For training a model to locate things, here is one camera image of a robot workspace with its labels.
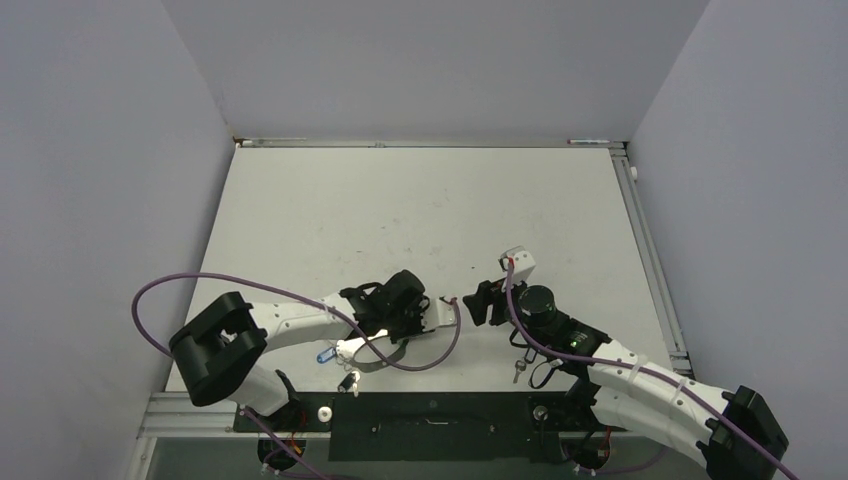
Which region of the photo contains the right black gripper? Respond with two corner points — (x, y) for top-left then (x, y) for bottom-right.
(466, 269), (550, 349)

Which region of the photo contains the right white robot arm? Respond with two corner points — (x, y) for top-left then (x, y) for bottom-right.
(463, 280), (789, 479)

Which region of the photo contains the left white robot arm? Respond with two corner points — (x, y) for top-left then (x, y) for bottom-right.
(168, 270), (453, 430)

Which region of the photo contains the black tag loose key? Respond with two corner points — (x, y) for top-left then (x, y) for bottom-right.
(512, 357), (527, 384)

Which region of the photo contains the blue white-label key tag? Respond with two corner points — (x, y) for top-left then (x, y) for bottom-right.
(316, 347), (337, 364)

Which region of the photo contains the black key tag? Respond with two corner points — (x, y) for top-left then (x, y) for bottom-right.
(337, 370), (361, 397)

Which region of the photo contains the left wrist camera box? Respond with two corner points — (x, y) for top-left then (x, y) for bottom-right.
(422, 297), (458, 332)

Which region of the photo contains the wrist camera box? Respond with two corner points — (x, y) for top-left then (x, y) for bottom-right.
(422, 297), (458, 332)
(498, 246), (536, 284)

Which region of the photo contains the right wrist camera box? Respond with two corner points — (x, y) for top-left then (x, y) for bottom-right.
(498, 246), (536, 284)

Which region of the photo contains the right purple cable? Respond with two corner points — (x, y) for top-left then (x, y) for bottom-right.
(504, 259), (800, 480)

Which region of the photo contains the purple cable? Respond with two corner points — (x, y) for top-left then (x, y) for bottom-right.
(504, 259), (800, 480)
(131, 272), (462, 372)

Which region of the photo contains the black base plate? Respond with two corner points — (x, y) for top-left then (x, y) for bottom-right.
(265, 391), (606, 463)

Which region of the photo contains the aluminium table frame rail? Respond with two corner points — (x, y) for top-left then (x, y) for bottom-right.
(609, 142), (737, 439)

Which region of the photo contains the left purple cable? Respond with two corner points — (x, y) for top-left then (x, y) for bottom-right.
(131, 272), (462, 372)

